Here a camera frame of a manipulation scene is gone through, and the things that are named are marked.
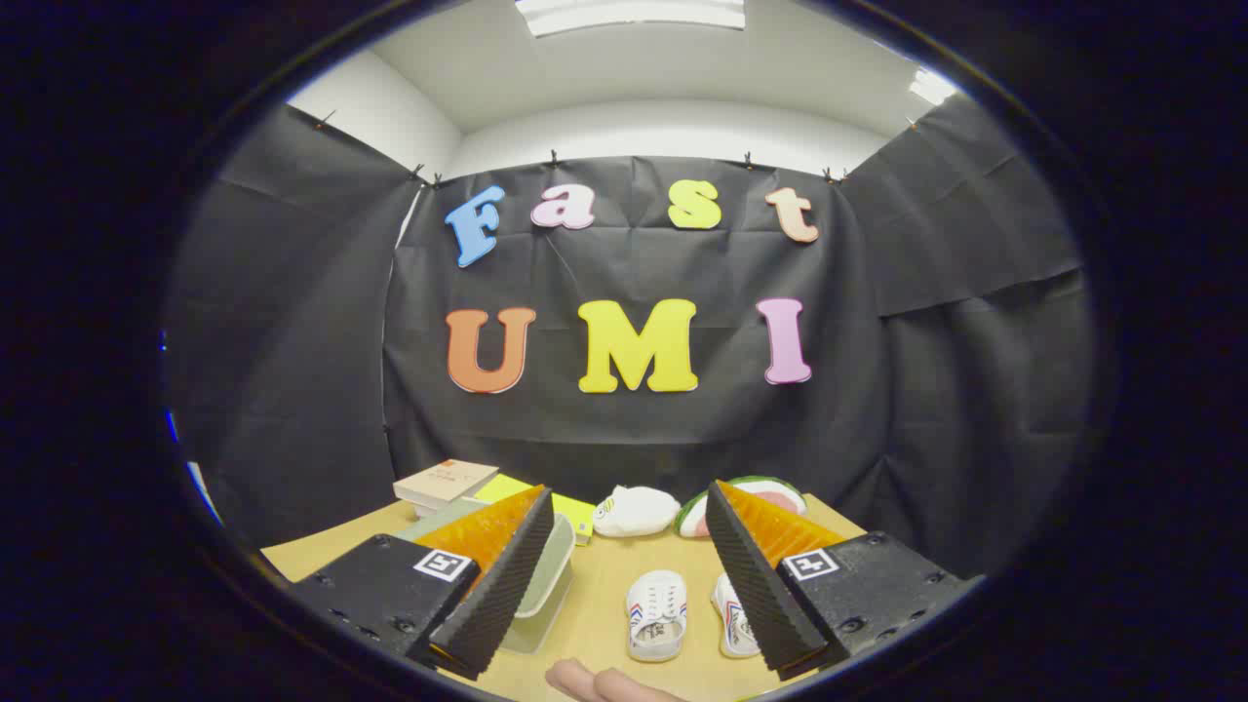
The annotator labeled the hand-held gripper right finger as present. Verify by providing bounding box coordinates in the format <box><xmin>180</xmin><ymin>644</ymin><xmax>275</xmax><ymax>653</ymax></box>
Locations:
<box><xmin>704</xmin><ymin>480</ymin><xmax>986</xmax><ymax>682</ymax></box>

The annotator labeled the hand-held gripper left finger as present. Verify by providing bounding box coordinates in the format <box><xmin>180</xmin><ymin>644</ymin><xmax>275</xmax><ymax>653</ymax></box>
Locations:
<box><xmin>288</xmin><ymin>485</ymin><xmax>557</xmax><ymax>682</ymax></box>

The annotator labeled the white canvas shoe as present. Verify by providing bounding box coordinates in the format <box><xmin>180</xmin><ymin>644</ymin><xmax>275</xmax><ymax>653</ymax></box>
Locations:
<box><xmin>711</xmin><ymin>572</ymin><xmax>763</xmax><ymax>659</ymax></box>
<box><xmin>625</xmin><ymin>570</ymin><xmax>689</xmax><ymax>664</ymax></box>

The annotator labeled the beige fabric storage box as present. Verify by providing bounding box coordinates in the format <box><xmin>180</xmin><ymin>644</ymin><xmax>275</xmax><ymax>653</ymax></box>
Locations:
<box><xmin>395</xmin><ymin>497</ymin><xmax>578</xmax><ymax>654</ymax></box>

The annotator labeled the watermelon slice plush toy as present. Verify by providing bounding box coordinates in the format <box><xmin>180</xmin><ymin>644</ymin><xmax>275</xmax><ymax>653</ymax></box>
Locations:
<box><xmin>673</xmin><ymin>475</ymin><xmax>810</xmax><ymax>539</ymax></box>

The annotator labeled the yellow book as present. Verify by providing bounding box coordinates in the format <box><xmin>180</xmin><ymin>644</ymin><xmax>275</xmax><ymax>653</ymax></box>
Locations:
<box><xmin>473</xmin><ymin>473</ymin><xmax>598</xmax><ymax>545</ymax></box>

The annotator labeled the beige book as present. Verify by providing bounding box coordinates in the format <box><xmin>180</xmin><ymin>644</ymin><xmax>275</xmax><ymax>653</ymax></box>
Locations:
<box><xmin>393</xmin><ymin>458</ymin><xmax>500</xmax><ymax>518</ymax></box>

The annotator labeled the white plush toy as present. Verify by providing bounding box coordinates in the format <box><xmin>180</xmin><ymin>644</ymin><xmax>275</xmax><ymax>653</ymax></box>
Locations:
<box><xmin>592</xmin><ymin>485</ymin><xmax>682</xmax><ymax>539</ymax></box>

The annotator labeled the black backdrop cloth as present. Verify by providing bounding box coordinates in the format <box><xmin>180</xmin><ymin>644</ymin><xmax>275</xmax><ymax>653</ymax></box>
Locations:
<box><xmin>161</xmin><ymin>93</ymin><xmax>1098</xmax><ymax>586</ymax></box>

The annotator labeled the small ceiling light panel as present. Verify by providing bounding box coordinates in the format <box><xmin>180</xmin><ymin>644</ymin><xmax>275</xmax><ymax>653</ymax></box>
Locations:
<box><xmin>909</xmin><ymin>66</ymin><xmax>961</xmax><ymax>106</ymax></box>

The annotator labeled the large ceiling light panel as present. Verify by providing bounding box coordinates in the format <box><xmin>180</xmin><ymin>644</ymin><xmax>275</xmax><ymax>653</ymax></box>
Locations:
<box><xmin>514</xmin><ymin>0</ymin><xmax>747</xmax><ymax>38</ymax></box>

